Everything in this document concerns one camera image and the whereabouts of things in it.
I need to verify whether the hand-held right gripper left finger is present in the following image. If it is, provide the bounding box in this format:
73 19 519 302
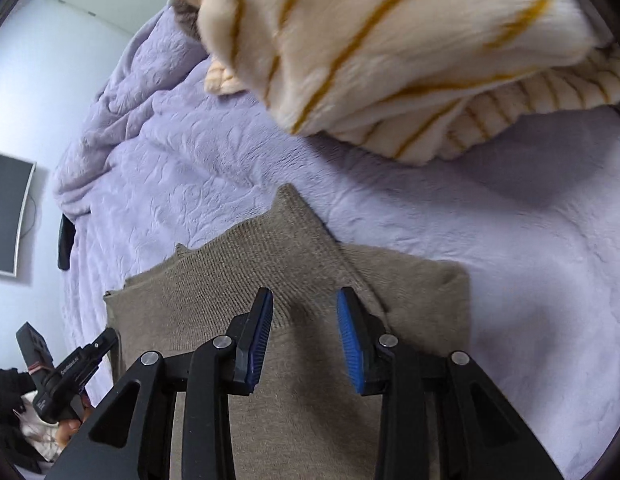
47 287 275 480

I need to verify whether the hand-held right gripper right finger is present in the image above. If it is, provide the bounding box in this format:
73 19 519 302
337 287 563 480

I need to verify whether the taupe knit sweater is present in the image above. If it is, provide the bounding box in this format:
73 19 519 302
104 184 472 480

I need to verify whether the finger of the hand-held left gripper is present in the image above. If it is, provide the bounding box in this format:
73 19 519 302
87 327 122 362

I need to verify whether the lavender embossed blanket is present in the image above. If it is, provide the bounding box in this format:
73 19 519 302
50 7 620 480

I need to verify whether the thin black monitor cable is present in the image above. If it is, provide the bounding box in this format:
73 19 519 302
22 194 41 238

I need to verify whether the dark cloth pile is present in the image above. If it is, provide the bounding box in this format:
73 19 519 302
0 367 43 473

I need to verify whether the curved white-framed monitor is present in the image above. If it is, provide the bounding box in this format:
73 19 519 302
0 150 37 277

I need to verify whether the floral patterned cloth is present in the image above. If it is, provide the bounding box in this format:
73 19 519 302
17 392 65 463

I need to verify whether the person's left hand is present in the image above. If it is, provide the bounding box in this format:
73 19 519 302
56 392 93 450

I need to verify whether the black object beside bed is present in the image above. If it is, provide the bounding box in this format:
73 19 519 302
57 213 77 271

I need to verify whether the cream striped fleece garment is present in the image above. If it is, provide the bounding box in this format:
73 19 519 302
160 0 620 166

